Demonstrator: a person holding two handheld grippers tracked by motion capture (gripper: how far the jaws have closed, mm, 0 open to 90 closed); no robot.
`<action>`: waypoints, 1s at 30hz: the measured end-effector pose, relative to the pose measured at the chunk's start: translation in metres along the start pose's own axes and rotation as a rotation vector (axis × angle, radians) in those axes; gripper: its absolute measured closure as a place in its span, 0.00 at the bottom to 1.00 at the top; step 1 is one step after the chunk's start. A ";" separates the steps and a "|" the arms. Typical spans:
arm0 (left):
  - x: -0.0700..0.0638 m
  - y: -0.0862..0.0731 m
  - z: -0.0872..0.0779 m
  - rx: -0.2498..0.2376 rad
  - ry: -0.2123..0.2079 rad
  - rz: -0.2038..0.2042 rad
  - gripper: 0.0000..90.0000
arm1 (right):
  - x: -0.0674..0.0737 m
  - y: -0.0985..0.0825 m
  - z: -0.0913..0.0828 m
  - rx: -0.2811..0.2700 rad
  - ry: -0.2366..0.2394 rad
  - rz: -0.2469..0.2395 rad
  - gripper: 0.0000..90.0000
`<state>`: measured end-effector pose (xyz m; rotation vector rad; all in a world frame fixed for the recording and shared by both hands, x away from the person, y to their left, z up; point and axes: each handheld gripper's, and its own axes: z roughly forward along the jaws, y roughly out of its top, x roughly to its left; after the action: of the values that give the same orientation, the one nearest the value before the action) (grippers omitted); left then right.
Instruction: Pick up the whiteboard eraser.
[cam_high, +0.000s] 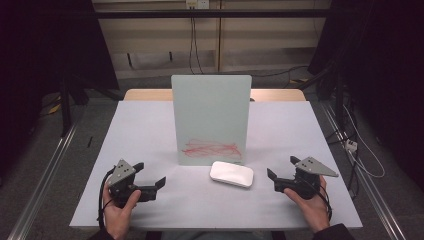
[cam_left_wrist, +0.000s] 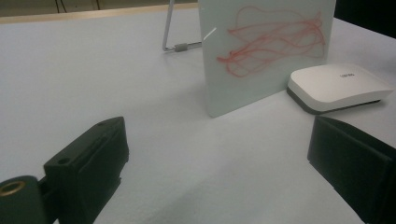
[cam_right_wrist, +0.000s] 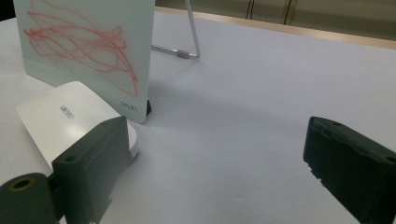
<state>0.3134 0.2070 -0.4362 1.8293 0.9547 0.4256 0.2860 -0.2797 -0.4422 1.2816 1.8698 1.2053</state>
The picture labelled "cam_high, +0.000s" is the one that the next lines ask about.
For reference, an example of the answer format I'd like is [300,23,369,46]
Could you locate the person's left hand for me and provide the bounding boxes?
[102,182,142,240]

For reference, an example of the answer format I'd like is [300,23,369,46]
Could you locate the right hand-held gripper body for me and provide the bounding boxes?
[273,156,340,201]

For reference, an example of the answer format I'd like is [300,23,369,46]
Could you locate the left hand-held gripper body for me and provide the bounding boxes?
[106,159,158,208]

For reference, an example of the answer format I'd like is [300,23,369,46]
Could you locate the black hanging cables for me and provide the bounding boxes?
[188,16,205,75]

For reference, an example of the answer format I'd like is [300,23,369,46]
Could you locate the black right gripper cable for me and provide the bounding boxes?
[308,179,334,222]

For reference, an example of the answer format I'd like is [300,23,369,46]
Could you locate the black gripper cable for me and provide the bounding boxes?
[308,179,334,222]
[97,168,116,231]

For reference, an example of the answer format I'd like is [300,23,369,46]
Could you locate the dark curtain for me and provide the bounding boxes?
[0,0,120,181]
[307,0,424,193]

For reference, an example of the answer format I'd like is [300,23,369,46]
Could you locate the black floor cable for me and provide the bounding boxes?
[249,65,310,79]

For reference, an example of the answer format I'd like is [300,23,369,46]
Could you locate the black horizontal bar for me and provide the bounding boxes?
[92,8,334,20]

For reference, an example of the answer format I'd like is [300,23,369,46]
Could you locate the wooden table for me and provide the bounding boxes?
[123,88,307,102]

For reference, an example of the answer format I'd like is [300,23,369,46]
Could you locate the white floor cable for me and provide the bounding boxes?
[342,104,386,179]

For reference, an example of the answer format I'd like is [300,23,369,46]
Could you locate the white table mat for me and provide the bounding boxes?
[69,100,364,230]

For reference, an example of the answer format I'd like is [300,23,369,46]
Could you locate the aluminium floor rail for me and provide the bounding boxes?
[6,122,80,240]
[319,101,408,240]

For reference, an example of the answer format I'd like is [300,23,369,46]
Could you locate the black metal stand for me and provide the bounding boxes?
[57,74,92,138]
[299,62,348,135]

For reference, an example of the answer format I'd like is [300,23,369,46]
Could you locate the person's right hand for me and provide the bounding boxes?
[283,175,331,234]

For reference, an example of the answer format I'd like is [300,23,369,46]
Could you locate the pale green whiteboard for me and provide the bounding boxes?
[170,74,253,167]

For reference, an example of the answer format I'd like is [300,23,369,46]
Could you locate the white wall socket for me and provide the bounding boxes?
[185,0,211,10]

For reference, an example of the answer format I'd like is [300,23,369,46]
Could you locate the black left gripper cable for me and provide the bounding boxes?
[97,168,116,231]

